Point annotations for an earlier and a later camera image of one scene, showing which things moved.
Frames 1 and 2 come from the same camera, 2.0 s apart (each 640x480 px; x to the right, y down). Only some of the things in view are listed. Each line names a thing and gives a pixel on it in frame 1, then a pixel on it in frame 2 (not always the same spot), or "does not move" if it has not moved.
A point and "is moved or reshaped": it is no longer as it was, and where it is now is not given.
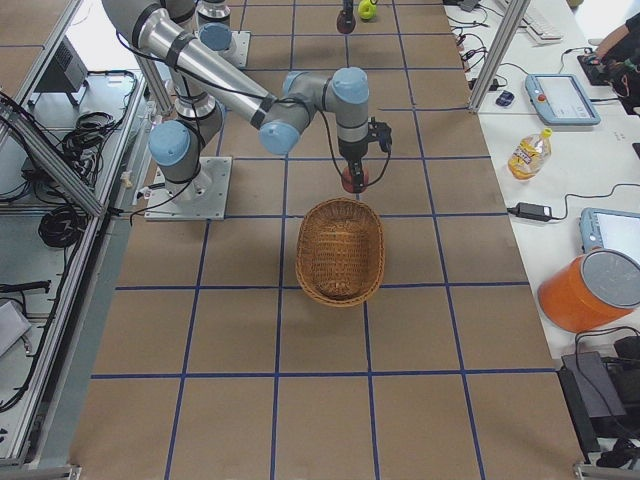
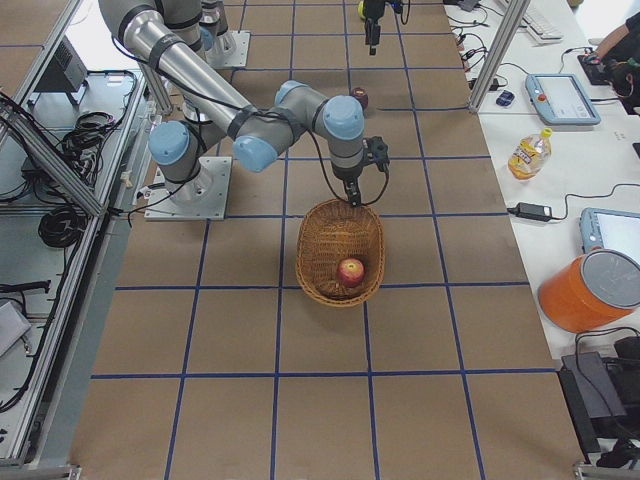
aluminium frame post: (499, 52) does not move
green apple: (366, 9) does not move
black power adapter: (532, 211) does not move
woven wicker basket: (340, 253) does not move
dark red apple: (342, 27) is moved or reshaped
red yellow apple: (347, 179) is moved or reshaped
